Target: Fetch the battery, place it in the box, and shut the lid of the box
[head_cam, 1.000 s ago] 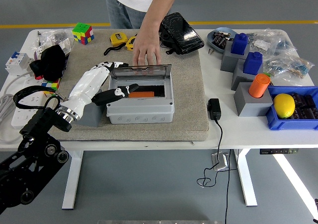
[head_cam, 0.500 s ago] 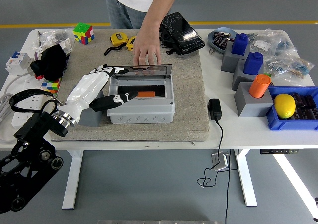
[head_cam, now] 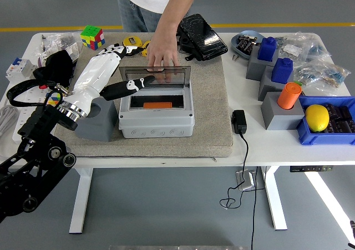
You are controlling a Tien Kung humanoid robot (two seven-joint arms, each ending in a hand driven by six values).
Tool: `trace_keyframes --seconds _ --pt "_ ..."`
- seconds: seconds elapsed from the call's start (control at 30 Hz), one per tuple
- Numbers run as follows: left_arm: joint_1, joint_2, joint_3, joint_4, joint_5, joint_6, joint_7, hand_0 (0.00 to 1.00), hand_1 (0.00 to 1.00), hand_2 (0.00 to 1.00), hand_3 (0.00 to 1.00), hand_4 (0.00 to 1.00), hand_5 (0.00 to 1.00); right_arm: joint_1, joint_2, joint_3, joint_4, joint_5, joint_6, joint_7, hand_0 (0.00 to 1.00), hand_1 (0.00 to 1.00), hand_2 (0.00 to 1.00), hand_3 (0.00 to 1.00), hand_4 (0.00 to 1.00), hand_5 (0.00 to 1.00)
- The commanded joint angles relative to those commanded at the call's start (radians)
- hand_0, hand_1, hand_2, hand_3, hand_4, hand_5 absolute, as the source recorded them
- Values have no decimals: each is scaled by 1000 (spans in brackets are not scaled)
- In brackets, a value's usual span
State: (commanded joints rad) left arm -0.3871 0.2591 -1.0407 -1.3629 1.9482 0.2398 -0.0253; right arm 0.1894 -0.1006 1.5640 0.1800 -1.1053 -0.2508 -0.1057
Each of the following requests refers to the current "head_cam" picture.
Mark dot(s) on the black zip pouch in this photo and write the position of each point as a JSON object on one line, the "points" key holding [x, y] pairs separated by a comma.
{"points": [[205, 38]]}

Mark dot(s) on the small metal screws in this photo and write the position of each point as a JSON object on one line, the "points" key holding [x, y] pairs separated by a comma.
{"points": [[235, 57]]}

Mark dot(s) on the black cylindrical battery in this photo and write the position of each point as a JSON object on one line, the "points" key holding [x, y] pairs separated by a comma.
{"points": [[249, 48], [337, 126], [350, 126], [334, 110], [346, 112], [242, 42]]}

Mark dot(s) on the white circuit breaker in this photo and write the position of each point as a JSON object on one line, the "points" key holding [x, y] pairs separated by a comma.
{"points": [[19, 70]]}

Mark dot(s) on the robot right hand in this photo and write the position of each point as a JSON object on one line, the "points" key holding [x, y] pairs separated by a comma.
{"points": [[353, 229]]}

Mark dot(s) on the orange cylinder battery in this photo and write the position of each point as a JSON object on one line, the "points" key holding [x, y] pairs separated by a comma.
{"points": [[158, 105], [288, 96]]}

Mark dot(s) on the blue plastic block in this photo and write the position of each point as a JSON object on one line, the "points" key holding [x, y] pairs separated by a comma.
{"points": [[282, 71], [267, 49]]}

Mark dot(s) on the large clear bag of parts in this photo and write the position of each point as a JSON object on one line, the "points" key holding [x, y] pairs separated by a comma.
{"points": [[327, 75]]}

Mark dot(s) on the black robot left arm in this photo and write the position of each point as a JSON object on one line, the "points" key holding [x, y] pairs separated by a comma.
{"points": [[36, 155]]}

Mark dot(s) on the small colourful puzzle cube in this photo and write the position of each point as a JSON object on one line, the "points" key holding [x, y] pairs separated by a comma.
{"points": [[55, 99]]}

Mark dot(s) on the grey block with round hole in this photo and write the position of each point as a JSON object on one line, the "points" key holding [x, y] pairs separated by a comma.
{"points": [[95, 128], [280, 118]]}

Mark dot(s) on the silver metal box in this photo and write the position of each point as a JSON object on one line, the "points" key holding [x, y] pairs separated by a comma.
{"points": [[245, 180]]}

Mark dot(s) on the white switch module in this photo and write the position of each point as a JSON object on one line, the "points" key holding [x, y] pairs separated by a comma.
{"points": [[73, 50]]}

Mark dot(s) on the black cloth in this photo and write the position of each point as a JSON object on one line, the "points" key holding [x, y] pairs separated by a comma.
{"points": [[58, 65]]}

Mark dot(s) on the grey electrical box with lid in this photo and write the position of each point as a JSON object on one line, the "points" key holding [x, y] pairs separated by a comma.
{"points": [[155, 122]]}

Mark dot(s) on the thin metal rod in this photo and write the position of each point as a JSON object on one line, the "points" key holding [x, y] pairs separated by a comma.
{"points": [[43, 40]]}

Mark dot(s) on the large colourful puzzle cube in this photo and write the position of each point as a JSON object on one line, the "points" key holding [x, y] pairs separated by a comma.
{"points": [[93, 36]]}

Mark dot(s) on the clear bag with white label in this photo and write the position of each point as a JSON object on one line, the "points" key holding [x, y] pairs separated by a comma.
{"points": [[291, 49]]}

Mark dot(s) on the grey block holder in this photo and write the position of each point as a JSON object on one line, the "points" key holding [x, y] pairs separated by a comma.
{"points": [[255, 67], [267, 87]]}

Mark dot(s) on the white table leg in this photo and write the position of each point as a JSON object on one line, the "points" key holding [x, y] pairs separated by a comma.
{"points": [[80, 205], [276, 205]]}

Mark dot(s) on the blue-grey dish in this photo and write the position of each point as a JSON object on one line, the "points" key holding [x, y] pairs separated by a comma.
{"points": [[235, 43]]}

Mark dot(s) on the blue plastic bin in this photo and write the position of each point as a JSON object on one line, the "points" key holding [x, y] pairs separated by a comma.
{"points": [[319, 139]]}

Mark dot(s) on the grey-brown mat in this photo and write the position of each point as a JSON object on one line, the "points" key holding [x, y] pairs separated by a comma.
{"points": [[166, 147]]}

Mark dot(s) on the small green item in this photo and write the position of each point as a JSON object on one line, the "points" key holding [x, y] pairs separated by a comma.
{"points": [[298, 82]]}

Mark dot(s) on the clear bag of blue parts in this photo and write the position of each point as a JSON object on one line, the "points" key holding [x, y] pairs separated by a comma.
{"points": [[319, 53]]}

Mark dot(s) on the white power strip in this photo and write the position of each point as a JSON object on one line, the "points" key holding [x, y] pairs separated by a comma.
{"points": [[30, 96]]}

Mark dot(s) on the black table control panel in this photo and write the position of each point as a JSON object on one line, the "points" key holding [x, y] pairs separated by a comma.
{"points": [[310, 169]]}

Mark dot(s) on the person's left forearm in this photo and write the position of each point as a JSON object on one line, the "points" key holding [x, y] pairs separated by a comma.
{"points": [[176, 11]]}

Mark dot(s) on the black power adapter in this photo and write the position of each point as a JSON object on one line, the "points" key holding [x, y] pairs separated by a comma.
{"points": [[239, 121]]}

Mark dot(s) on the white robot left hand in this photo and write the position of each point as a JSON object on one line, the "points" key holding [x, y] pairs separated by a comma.
{"points": [[91, 78]]}

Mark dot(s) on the yellow lemon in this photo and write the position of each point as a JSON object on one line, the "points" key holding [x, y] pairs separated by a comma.
{"points": [[317, 117]]}

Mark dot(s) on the clear bag of dark parts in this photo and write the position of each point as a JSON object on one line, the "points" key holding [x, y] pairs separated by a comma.
{"points": [[65, 39]]}

